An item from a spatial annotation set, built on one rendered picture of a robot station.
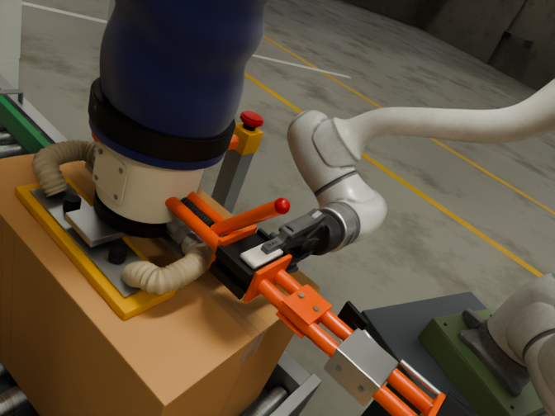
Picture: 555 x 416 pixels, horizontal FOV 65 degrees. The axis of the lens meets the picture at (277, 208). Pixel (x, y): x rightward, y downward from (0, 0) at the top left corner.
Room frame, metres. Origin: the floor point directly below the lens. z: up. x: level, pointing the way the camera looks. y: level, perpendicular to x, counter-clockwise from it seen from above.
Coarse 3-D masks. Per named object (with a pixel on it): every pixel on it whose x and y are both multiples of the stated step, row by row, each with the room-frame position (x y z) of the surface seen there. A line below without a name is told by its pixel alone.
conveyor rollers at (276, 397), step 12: (0, 132) 1.28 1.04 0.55; (0, 144) 1.26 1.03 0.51; (12, 144) 1.24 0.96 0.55; (0, 156) 1.18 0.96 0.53; (12, 156) 1.22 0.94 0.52; (0, 360) 0.52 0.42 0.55; (0, 372) 0.50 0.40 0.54; (0, 396) 0.45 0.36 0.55; (12, 396) 0.46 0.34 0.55; (24, 396) 0.47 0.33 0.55; (264, 396) 0.71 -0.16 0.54; (276, 396) 0.71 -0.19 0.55; (0, 408) 0.44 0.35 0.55; (12, 408) 0.45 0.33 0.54; (24, 408) 0.47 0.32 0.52; (252, 408) 0.66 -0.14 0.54; (264, 408) 0.67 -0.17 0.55; (276, 408) 0.69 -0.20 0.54
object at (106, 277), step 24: (24, 192) 0.57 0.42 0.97; (72, 192) 0.62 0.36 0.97; (48, 216) 0.54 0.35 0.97; (72, 240) 0.52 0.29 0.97; (120, 240) 0.56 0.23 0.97; (96, 264) 0.48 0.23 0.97; (120, 264) 0.51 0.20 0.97; (96, 288) 0.46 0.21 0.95; (120, 288) 0.46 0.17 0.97; (120, 312) 0.43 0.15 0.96
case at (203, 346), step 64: (0, 192) 0.57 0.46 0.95; (0, 256) 0.52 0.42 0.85; (64, 256) 0.50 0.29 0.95; (0, 320) 0.52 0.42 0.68; (64, 320) 0.43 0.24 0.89; (128, 320) 0.43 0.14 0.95; (192, 320) 0.48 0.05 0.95; (256, 320) 0.53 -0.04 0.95; (64, 384) 0.42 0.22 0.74; (128, 384) 0.36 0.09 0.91; (192, 384) 0.38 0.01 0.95; (256, 384) 0.62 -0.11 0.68
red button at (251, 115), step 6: (240, 114) 1.16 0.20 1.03; (246, 114) 1.16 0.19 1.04; (252, 114) 1.18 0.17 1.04; (258, 114) 1.20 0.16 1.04; (246, 120) 1.14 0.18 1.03; (252, 120) 1.14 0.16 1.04; (258, 120) 1.16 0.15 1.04; (246, 126) 1.15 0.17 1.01; (252, 126) 1.15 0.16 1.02; (258, 126) 1.15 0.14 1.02
